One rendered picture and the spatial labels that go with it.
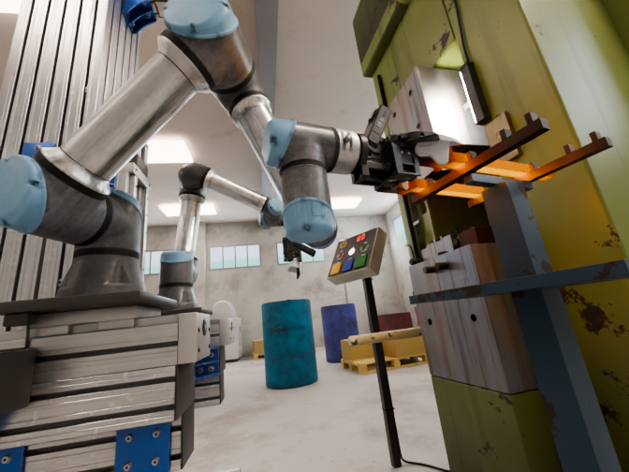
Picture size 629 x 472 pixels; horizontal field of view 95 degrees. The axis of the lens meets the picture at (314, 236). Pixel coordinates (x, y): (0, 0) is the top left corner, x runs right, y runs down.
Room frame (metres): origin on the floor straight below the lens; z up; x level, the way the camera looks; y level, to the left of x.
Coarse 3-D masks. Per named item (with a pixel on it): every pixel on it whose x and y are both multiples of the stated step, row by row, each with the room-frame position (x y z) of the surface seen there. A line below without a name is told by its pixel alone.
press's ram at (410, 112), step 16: (416, 80) 1.06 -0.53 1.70; (432, 80) 1.05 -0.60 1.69; (448, 80) 1.08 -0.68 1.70; (400, 96) 1.18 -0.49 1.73; (416, 96) 1.08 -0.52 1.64; (432, 96) 1.05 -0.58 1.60; (448, 96) 1.07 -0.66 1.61; (464, 96) 1.09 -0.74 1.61; (400, 112) 1.21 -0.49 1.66; (416, 112) 1.10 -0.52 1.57; (432, 112) 1.04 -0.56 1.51; (448, 112) 1.06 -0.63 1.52; (464, 112) 1.09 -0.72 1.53; (400, 128) 1.24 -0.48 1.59; (416, 128) 1.13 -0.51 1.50; (432, 128) 1.04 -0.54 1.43; (448, 128) 1.06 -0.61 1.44; (464, 128) 1.08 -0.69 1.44; (480, 128) 1.10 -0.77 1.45; (464, 144) 1.08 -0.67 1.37; (480, 144) 1.09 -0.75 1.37
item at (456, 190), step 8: (400, 184) 0.63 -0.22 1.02; (408, 184) 0.64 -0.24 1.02; (416, 184) 0.63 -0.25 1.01; (424, 184) 0.65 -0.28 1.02; (456, 184) 0.70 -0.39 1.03; (464, 184) 0.72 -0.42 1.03; (384, 192) 0.63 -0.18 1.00; (392, 192) 0.64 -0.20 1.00; (400, 192) 0.64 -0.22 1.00; (440, 192) 0.70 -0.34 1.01; (448, 192) 0.71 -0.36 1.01; (456, 192) 0.71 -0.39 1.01; (464, 192) 0.72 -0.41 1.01; (472, 192) 0.73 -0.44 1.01; (480, 192) 0.74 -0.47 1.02
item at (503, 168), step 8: (448, 152) 0.52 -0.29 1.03; (424, 160) 0.51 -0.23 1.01; (432, 160) 0.52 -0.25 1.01; (448, 160) 0.52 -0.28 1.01; (456, 160) 0.54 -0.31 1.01; (464, 160) 0.55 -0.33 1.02; (496, 160) 0.59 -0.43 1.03; (504, 160) 0.60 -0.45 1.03; (440, 168) 0.55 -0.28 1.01; (448, 168) 0.56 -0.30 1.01; (456, 168) 0.57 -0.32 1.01; (488, 168) 0.59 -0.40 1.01; (496, 168) 0.59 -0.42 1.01; (504, 168) 0.60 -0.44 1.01; (512, 168) 0.61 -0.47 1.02; (520, 168) 0.62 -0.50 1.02; (528, 168) 0.64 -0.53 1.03; (512, 176) 0.65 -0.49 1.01; (552, 176) 0.68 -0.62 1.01
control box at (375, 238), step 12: (348, 240) 1.73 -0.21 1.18; (360, 240) 1.63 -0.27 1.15; (372, 240) 1.55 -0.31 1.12; (384, 240) 1.58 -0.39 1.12; (336, 252) 1.78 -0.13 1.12; (348, 252) 1.67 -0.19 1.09; (360, 252) 1.58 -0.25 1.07; (372, 252) 1.51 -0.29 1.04; (372, 264) 1.49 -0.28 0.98; (336, 276) 1.67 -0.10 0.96; (348, 276) 1.62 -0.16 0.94; (360, 276) 1.59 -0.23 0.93
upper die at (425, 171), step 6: (420, 168) 1.16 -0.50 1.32; (426, 168) 1.12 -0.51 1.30; (432, 168) 1.09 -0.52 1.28; (444, 168) 1.10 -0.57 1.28; (426, 174) 1.13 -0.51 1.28; (432, 174) 1.13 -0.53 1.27; (438, 174) 1.13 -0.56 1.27; (444, 174) 1.14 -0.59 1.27; (486, 174) 1.19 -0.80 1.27; (492, 174) 1.20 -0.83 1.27
